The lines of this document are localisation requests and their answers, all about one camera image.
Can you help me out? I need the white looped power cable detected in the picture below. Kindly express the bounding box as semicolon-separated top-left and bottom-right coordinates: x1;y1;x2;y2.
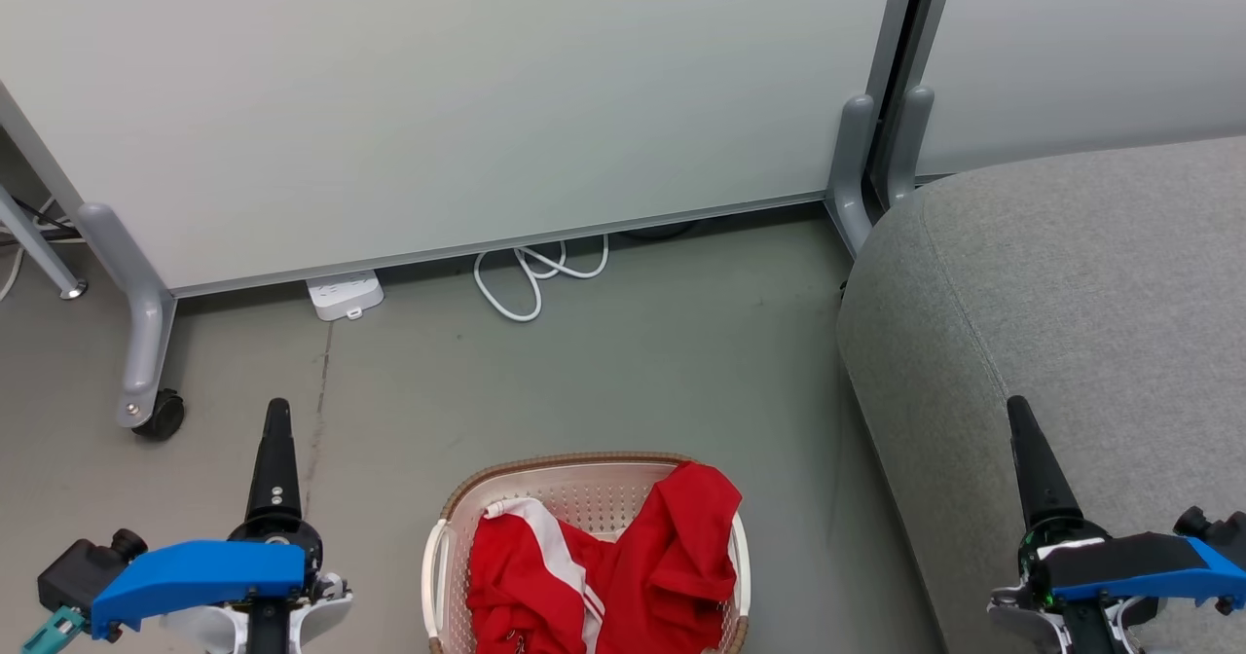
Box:
473;235;610;323

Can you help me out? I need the teal cable connector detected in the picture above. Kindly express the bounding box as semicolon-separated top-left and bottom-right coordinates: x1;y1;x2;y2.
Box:
21;606;87;654

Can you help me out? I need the grey slanted metal leg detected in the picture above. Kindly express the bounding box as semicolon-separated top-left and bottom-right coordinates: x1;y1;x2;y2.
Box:
0;185;89;302

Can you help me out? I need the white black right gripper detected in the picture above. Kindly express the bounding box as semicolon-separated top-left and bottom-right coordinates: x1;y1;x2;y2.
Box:
988;396;1159;654

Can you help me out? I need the wide white partition panel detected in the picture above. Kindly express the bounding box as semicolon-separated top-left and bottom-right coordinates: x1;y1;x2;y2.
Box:
0;0;924;299

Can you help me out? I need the grey partition foot with caster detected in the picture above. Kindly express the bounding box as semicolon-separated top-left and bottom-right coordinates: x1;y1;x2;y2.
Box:
77;202;179;430

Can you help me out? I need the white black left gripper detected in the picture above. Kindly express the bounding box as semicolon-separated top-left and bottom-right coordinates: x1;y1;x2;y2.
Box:
161;398;353;654

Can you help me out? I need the black cable bundle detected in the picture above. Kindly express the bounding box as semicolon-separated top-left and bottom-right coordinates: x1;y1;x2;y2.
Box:
0;197;83;248

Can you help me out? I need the black caster wheel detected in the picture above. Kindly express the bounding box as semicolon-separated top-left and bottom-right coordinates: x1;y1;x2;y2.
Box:
132;388;186;442

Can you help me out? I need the black blue right camera housing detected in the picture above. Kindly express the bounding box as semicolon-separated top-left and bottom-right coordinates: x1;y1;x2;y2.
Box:
1032;532;1246;606

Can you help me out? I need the grey fabric sofa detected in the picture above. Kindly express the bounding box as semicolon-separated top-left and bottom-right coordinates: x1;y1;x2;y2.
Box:
836;134;1246;654

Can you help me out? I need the white wicker-rimmed laundry basket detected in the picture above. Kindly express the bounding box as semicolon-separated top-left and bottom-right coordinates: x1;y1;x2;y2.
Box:
421;452;751;654

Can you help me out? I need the narrow white partition panel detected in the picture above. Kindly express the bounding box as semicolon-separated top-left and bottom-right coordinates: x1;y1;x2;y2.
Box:
910;0;1246;180

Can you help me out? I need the red white garment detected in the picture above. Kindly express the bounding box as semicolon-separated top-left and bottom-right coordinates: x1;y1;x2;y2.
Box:
466;460;744;654

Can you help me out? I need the black floor cable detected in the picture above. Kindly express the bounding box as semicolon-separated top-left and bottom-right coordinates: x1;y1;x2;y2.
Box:
621;218;702;242

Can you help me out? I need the white power strip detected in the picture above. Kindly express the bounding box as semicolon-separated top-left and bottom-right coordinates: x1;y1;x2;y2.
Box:
306;271;385;322

